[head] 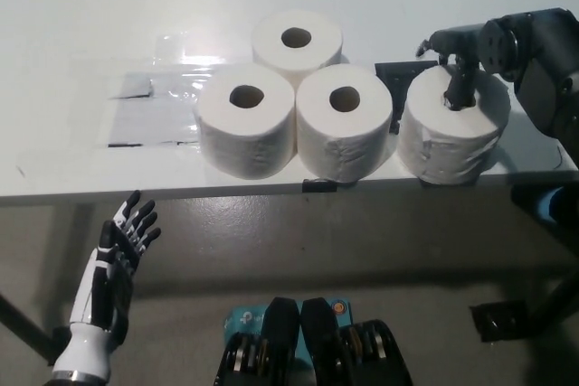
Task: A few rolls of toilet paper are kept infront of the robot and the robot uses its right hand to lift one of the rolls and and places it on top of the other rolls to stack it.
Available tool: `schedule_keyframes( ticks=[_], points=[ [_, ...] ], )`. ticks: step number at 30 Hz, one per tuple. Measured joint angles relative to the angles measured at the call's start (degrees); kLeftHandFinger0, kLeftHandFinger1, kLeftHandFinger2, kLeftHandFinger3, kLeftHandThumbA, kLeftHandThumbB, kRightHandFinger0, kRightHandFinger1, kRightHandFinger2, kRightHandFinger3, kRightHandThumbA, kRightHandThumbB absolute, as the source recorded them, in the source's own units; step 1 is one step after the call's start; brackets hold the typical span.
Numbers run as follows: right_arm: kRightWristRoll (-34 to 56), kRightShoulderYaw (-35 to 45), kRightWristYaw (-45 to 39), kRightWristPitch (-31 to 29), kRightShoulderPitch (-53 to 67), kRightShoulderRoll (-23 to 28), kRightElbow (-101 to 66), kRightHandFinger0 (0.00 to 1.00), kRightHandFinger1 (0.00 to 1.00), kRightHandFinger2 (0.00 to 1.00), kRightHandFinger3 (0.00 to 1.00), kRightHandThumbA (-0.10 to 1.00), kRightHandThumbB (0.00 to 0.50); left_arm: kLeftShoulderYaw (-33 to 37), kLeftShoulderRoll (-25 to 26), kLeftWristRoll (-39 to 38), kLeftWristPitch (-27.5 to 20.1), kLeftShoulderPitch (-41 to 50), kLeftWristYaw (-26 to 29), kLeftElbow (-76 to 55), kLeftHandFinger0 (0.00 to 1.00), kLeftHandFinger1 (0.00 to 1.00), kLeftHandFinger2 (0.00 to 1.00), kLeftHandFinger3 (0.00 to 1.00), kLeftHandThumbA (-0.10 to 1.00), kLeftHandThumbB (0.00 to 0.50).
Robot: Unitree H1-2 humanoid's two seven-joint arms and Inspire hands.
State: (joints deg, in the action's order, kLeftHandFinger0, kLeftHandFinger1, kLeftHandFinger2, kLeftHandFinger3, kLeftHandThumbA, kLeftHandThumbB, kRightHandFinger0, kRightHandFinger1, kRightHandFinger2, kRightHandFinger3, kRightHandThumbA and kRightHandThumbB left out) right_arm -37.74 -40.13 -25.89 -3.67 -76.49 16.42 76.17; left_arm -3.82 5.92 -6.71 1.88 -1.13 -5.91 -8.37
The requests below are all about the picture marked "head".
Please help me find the teal tp-link box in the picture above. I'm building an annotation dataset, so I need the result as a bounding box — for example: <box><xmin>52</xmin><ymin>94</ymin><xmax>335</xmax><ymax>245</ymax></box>
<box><xmin>223</xmin><ymin>297</ymin><xmax>354</xmax><ymax>360</ymax></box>

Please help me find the white toilet paper roll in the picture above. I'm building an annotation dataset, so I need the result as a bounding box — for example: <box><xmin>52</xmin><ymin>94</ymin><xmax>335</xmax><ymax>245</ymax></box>
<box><xmin>396</xmin><ymin>64</ymin><xmax>512</xmax><ymax>186</ymax></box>
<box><xmin>251</xmin><ymin>9</ymin><xmax>344</xmax><ymax>87</ymax></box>
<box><xmin>294</xmin><ymin>63</ymin><xmax>391</xmax><ymax>181</ymax></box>
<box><xmin>196</xmin><ymin>63</ymin><xmax>298</xmax><ymax>181</ymax></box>

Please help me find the black table foot bracket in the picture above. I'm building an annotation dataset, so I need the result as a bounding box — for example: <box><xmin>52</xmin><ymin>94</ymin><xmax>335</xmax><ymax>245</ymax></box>
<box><xmin>469</xmin><ymin>300</ymin><xmax>535</xmax><ymax>343</ymax></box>

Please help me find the black tape square patch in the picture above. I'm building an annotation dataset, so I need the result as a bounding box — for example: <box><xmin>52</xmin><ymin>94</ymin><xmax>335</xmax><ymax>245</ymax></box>
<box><xmin>375</xmin><ymin>60</ymin><xmax>438</xmax><ymax>134</ymax></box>

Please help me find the grey tape patch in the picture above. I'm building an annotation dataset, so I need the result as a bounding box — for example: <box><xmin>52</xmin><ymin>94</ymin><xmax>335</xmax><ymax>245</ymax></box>
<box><xmin>108</xmin><ymin>73</ymin><xmax>204</xmax><ymax>149</ymax></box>

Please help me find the dark grey robot right hand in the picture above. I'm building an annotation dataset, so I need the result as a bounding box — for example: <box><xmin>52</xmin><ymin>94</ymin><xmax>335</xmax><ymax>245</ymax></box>
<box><xmin>415</xmin><ymin>14</ymin><xmax>521</xmax><ymax>111</ymax></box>

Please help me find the black table leg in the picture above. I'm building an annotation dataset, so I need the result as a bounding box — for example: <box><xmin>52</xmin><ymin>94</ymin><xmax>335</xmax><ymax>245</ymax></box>
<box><xmin>509</xmin><ymin>184</ymin><xmax>579</xmax><ymax>333</ymax></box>
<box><xmin>0</xmin><ymin>293</ymin><xmax>58</xmax><ymax>355</ymax></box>

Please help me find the black white robot left hand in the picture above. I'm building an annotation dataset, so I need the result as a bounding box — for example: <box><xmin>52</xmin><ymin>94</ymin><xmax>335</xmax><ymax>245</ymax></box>
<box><xmin>68</xmin><ymin>190</ymin><xmax>163</xmax><ymax>338</ymax></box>

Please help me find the clear plastic tape sheet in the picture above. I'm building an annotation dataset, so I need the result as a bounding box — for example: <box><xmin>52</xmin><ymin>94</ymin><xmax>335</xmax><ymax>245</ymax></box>
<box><xmin>92</xmin><ymin>33</ymin><xmax>254</xmax><ymax>152</ymax></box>

